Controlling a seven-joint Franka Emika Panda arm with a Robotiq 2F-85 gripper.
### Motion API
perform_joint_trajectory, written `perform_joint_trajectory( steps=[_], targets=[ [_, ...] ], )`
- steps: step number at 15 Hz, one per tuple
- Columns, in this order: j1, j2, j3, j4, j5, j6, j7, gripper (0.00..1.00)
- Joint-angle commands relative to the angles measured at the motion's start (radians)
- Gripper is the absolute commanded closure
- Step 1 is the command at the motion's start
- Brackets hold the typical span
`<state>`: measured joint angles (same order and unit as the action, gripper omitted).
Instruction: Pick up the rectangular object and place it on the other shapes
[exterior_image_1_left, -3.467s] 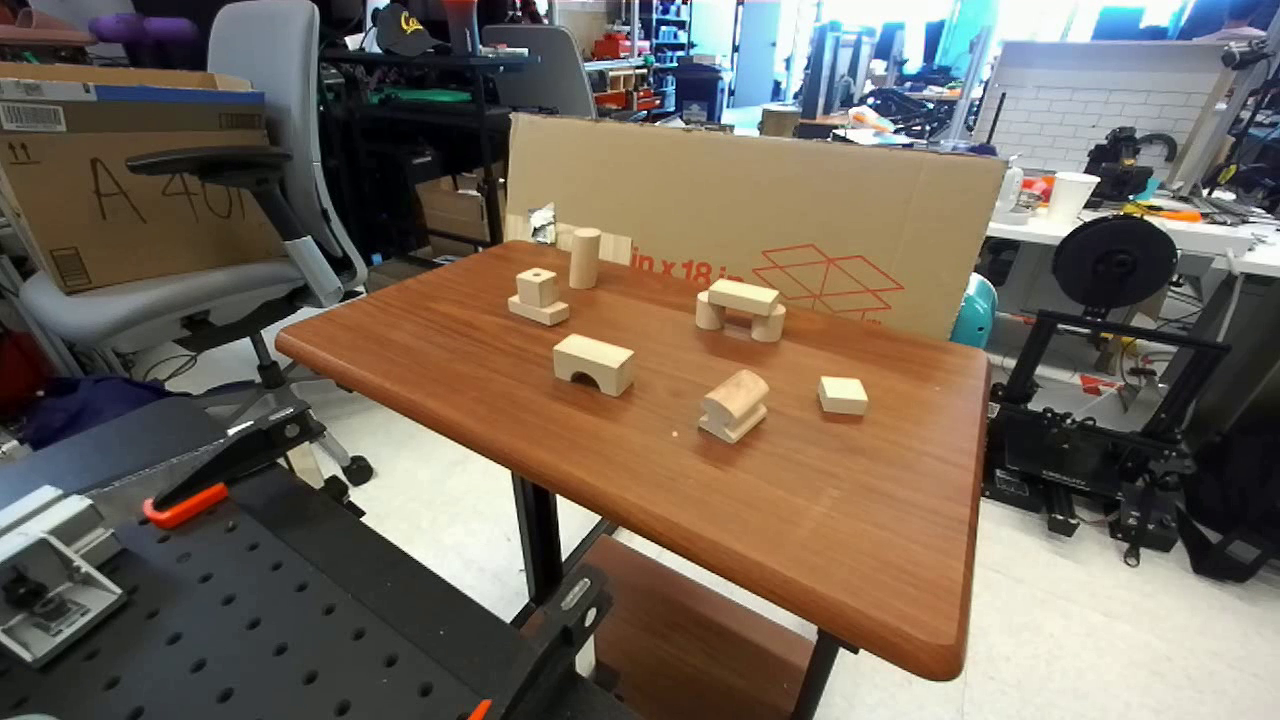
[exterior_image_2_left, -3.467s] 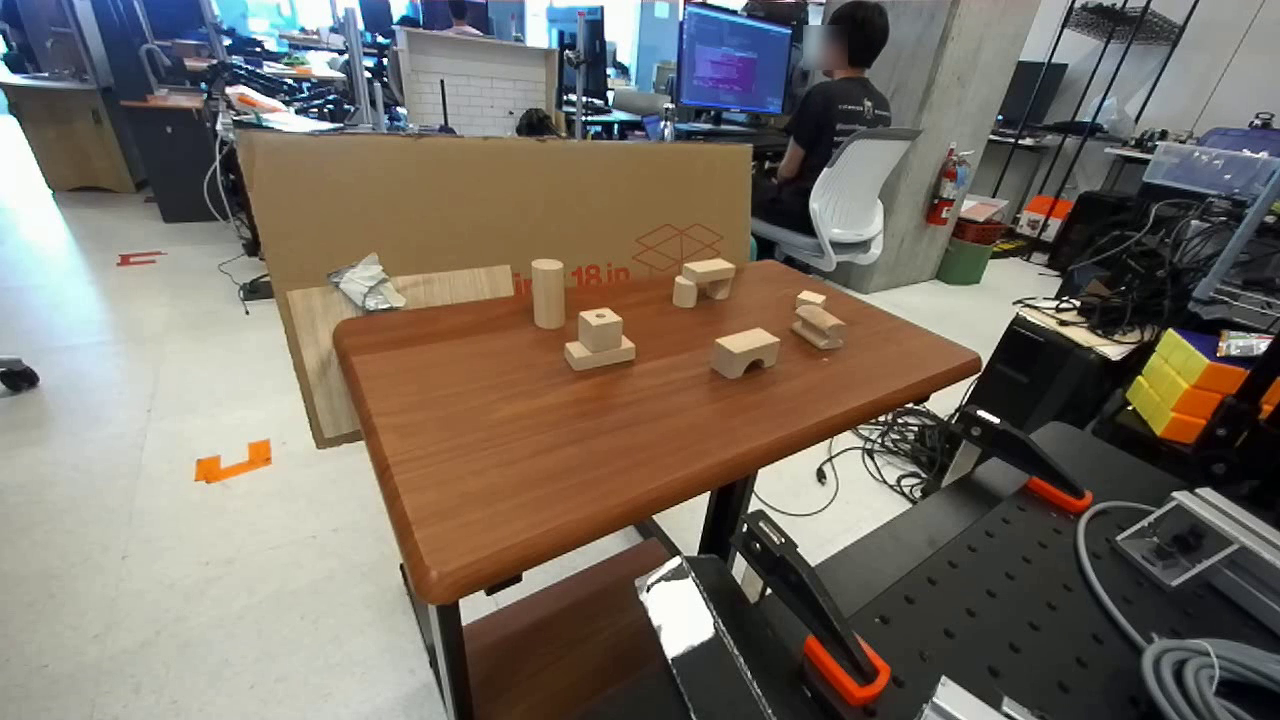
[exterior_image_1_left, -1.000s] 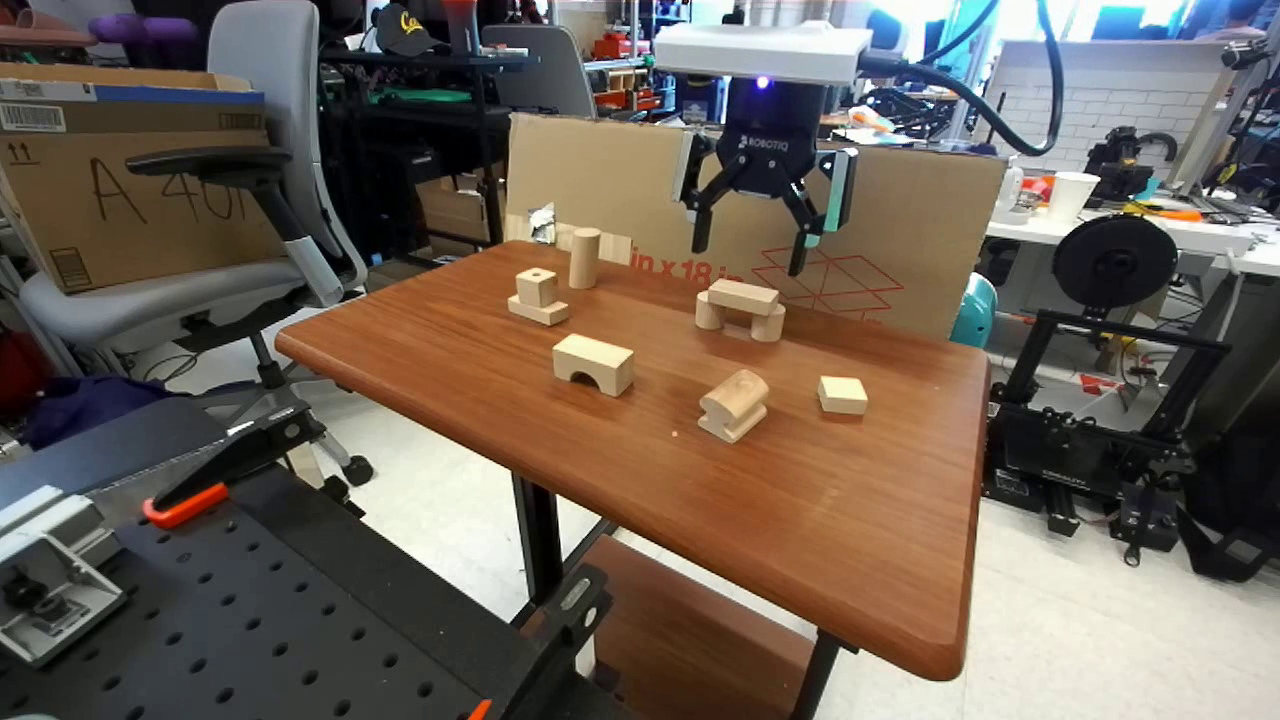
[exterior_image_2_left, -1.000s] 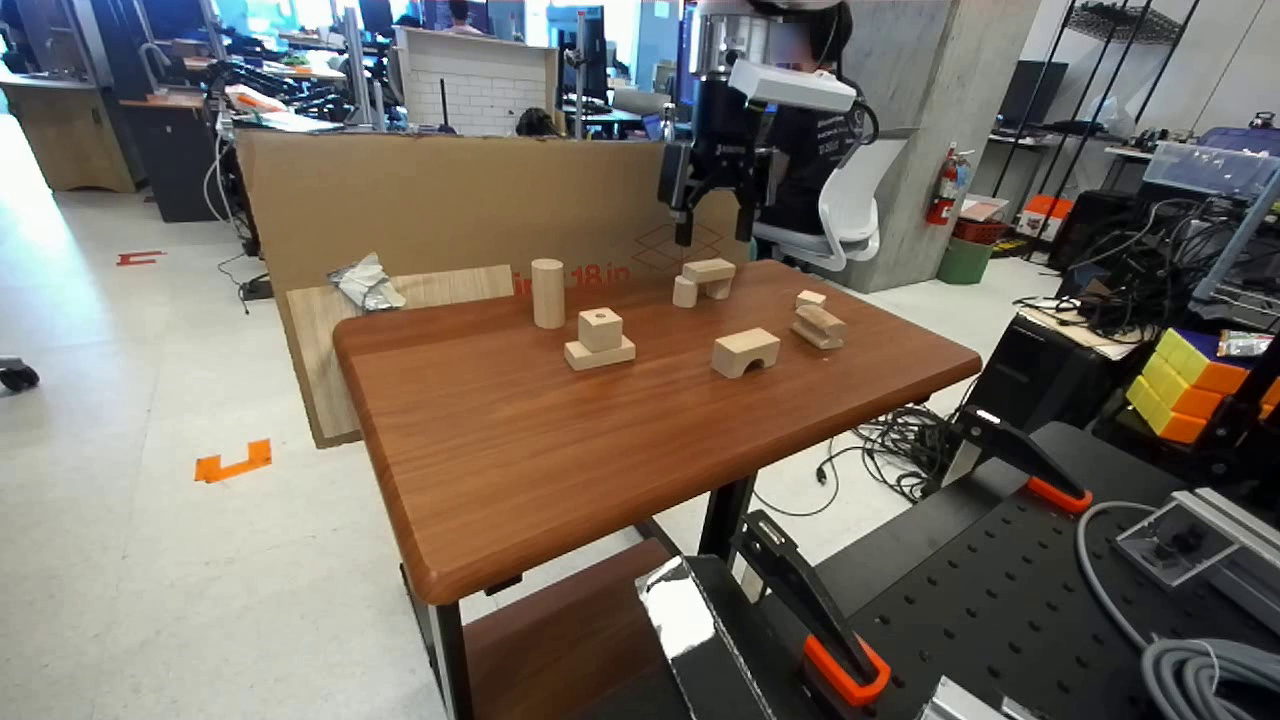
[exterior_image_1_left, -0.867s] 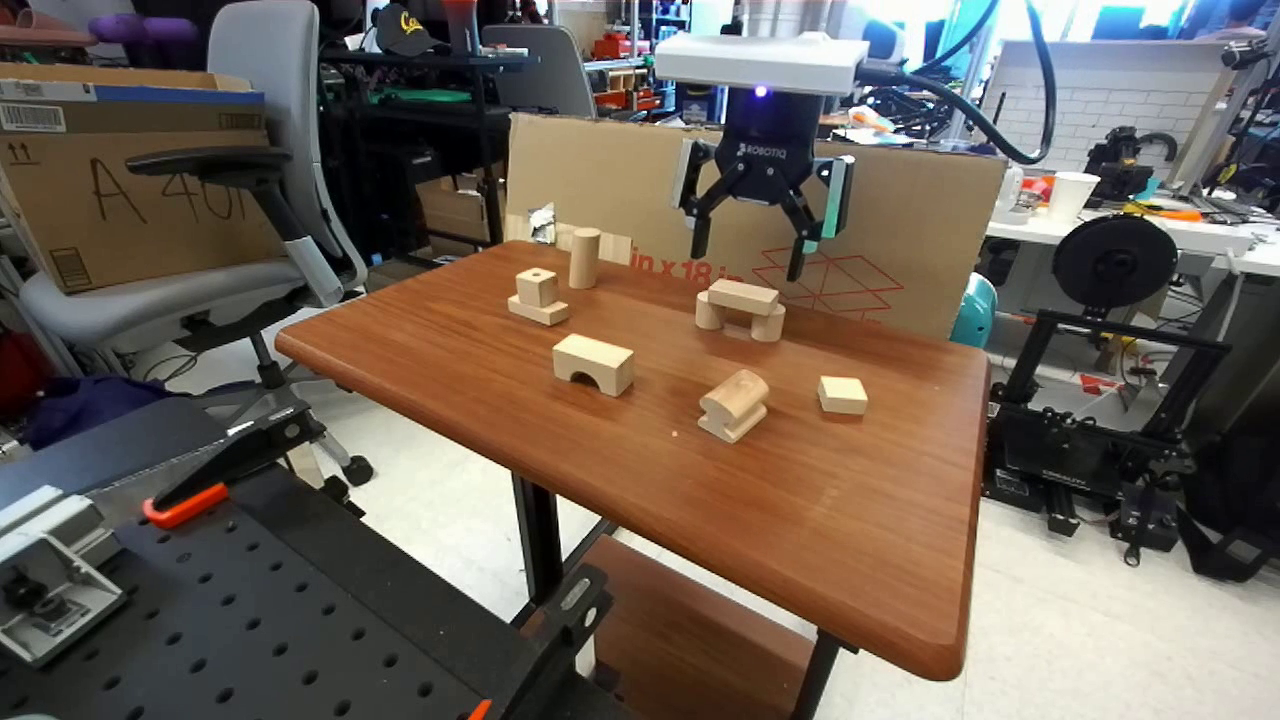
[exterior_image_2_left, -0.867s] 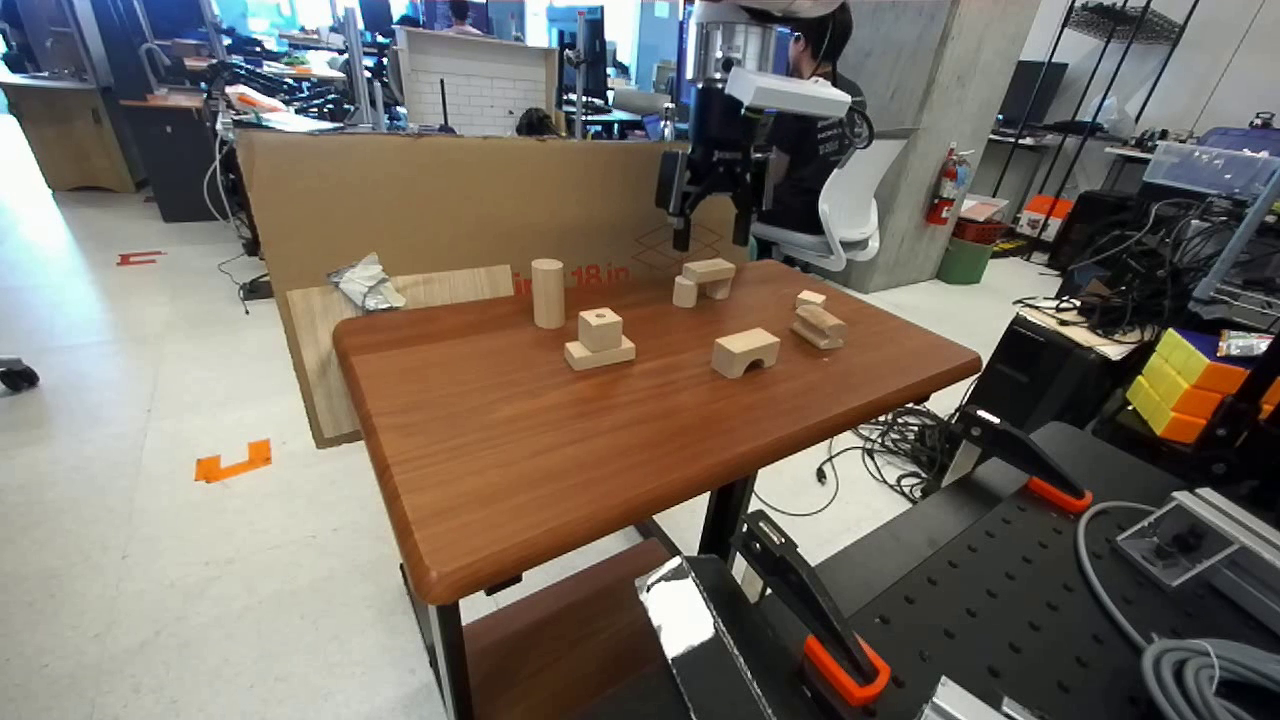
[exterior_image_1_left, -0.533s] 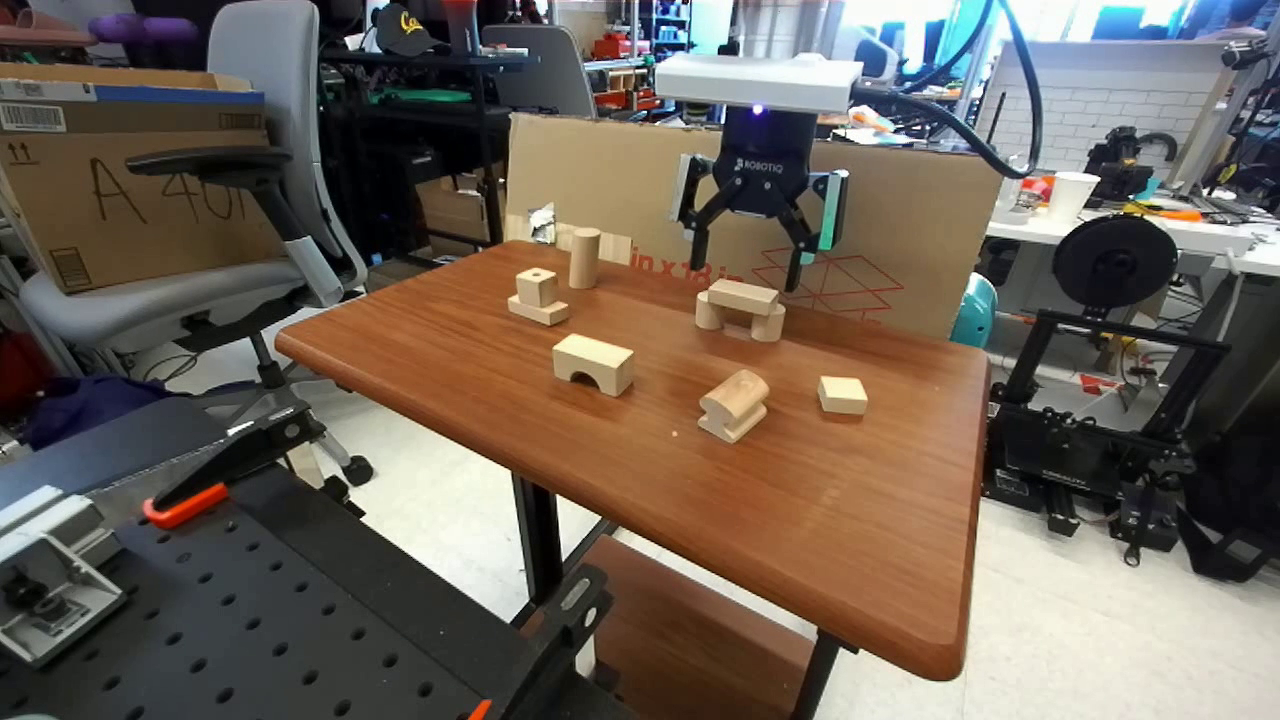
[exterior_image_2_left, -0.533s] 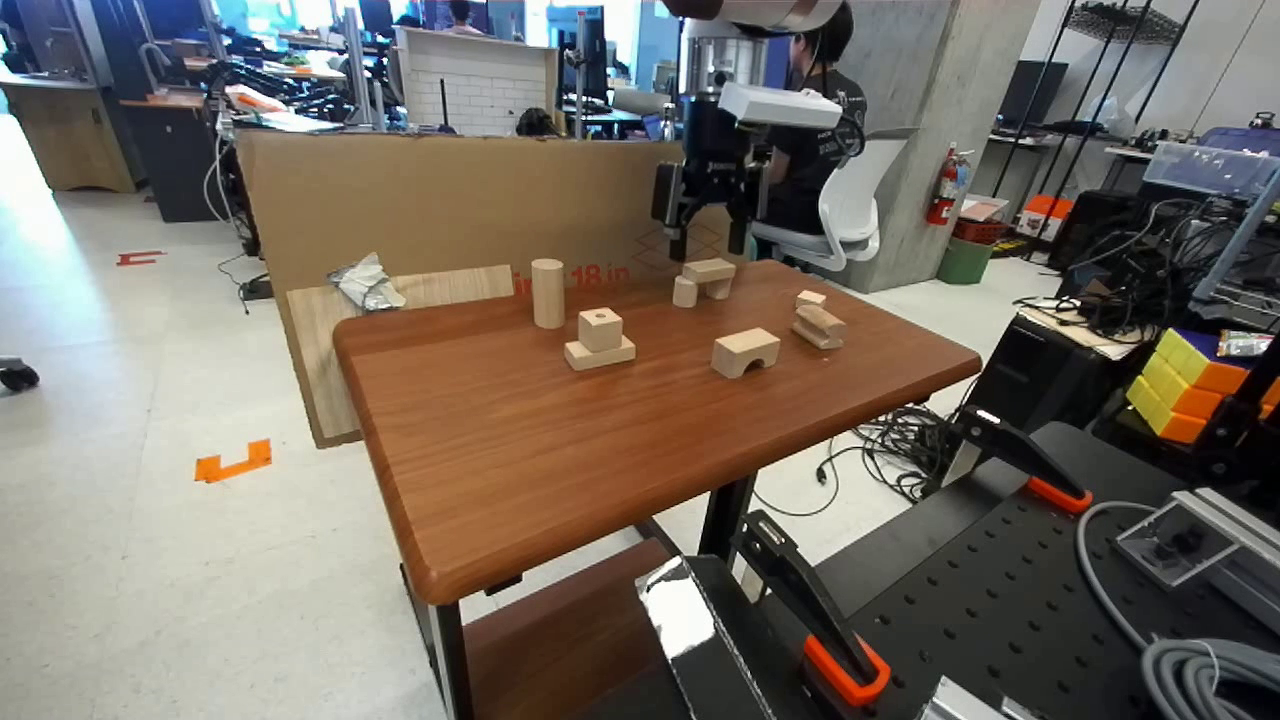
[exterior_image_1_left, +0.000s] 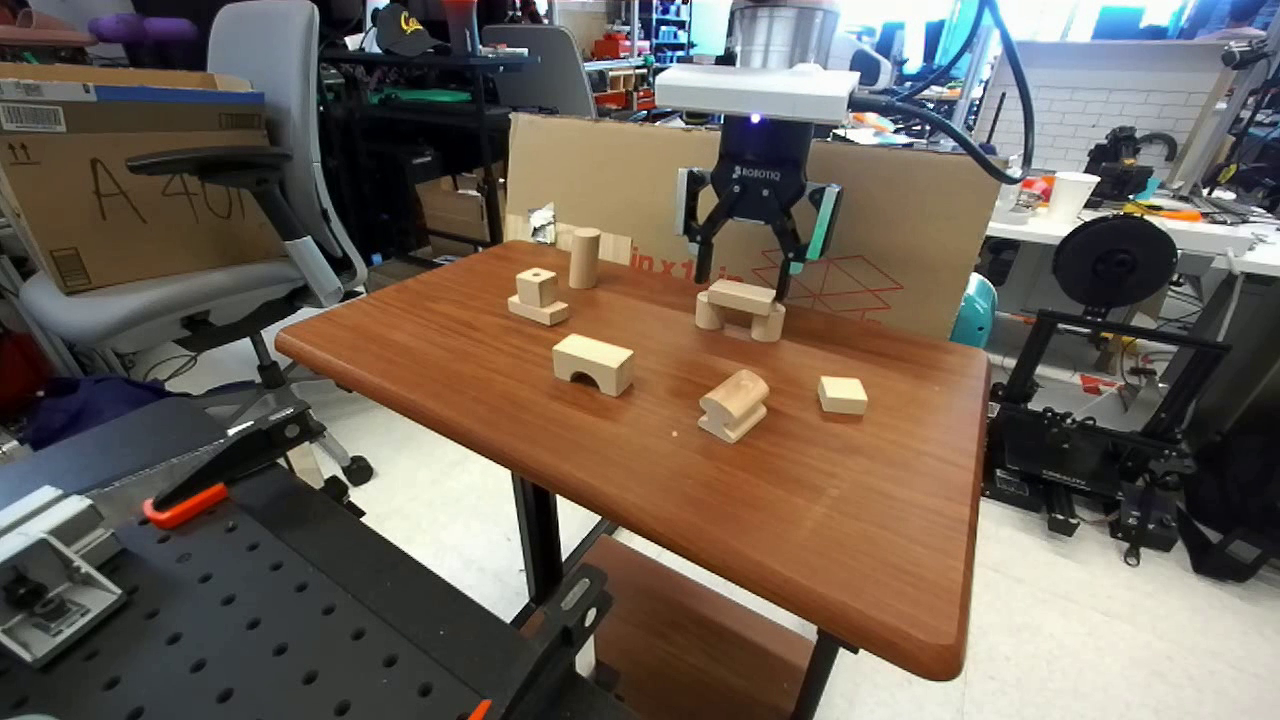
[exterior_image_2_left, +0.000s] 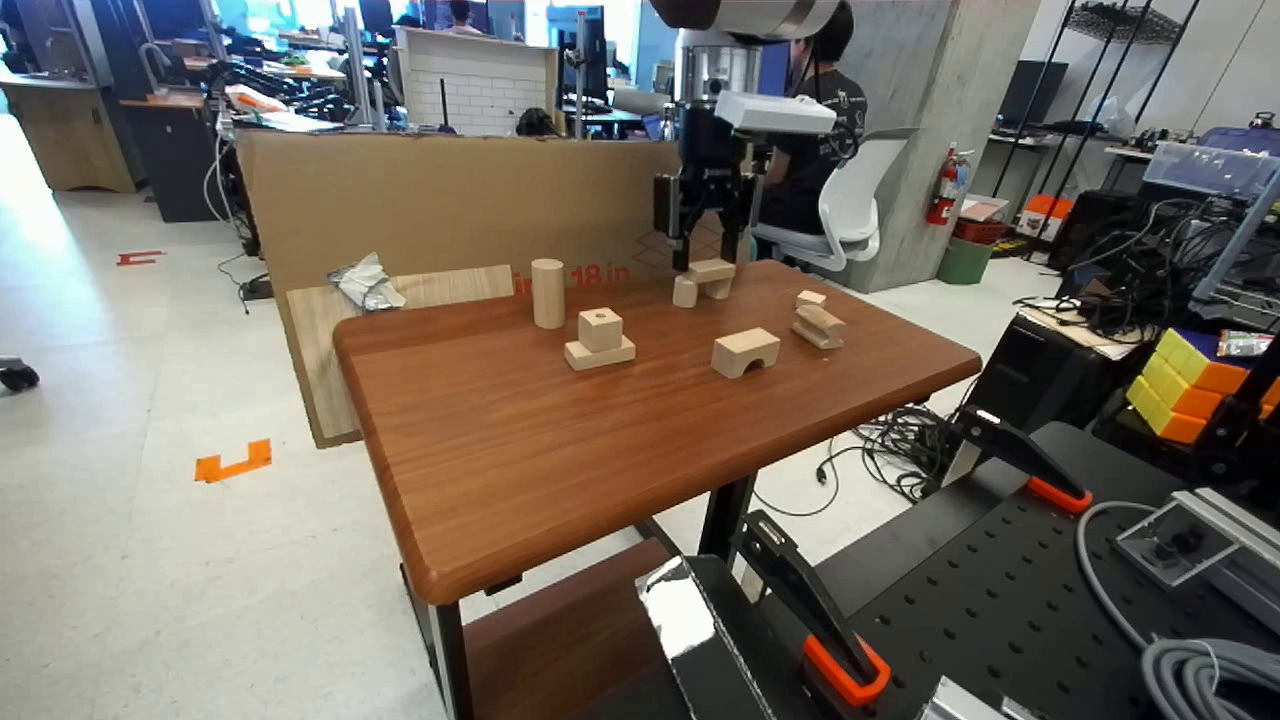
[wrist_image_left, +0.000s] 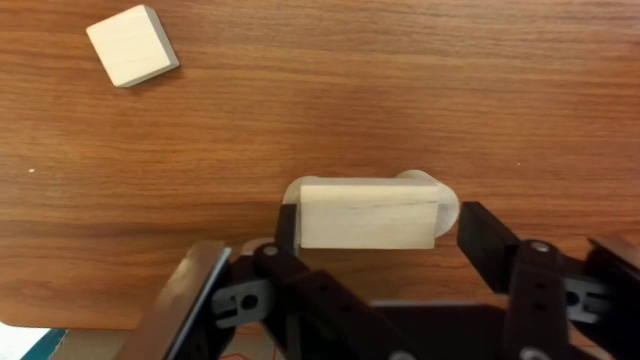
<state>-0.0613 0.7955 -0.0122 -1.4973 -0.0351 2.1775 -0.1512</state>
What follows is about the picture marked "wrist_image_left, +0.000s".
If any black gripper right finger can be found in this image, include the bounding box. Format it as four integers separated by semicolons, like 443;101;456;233
459;200;640;360

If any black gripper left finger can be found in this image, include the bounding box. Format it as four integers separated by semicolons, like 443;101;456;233
212;202;417;360

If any square wooden block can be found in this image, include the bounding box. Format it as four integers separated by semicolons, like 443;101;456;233
85;1;183;90

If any rectangular wooden block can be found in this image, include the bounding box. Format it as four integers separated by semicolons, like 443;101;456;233
297;182;445;251

